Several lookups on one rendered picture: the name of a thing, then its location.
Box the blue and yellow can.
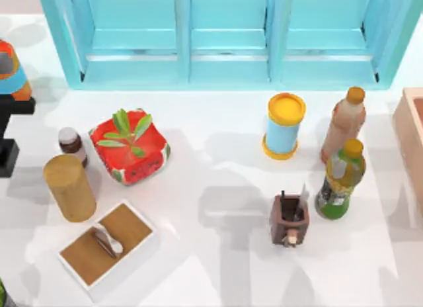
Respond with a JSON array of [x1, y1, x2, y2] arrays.
[[261, 92, 307, 160]]

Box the red watermelon plant pot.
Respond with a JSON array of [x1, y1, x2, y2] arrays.
[[87, 107, 173, 187]]

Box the green plant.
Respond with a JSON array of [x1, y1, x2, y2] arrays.
[[96, 108, 153, 159]]

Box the brown wooden pen holder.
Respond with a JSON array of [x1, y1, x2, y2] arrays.
[[269, 182, 311, 248]]

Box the light blue rack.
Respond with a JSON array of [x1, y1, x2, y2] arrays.
[[36, 0, 423, 91]]

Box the green bottle with yellow cap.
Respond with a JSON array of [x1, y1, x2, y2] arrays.
[[313, 138, 367, 220]]

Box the brown tea bottle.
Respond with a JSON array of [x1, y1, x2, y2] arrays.
[[319, 85, 367, 163]]

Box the small brown medicine bottle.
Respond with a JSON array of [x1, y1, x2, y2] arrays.
[[58, 126, 89, 169]]

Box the wooden tissue box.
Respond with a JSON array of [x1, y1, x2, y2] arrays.
[[58, 198, 155, 291]]

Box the wooden cylinder cup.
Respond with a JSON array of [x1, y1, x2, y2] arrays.
[[42, 153, 97, 223]]

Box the salmon-coloured shallow box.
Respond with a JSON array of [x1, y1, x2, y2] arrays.
[[391, 87, 423, 228]]

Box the colourful trophy on black base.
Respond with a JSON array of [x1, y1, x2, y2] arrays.
[[0, 38, 36, 179]]

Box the green object at corner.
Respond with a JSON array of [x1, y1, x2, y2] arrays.
[[0, 277, 9, 307]]

